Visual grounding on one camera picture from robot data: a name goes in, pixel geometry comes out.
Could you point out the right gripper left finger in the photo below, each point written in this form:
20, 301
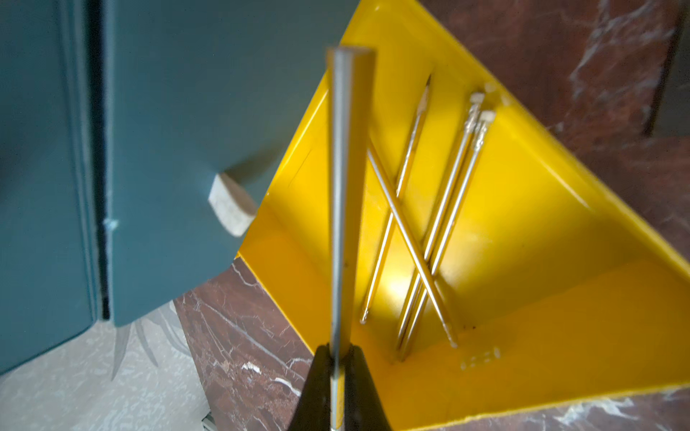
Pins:
313, 409

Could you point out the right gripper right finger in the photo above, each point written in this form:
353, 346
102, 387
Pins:
363, 410

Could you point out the yellow bottom drawer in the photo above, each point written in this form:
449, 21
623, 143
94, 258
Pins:
557, 290

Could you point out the teal drawer cabinet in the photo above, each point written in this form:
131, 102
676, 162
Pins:
116, 118

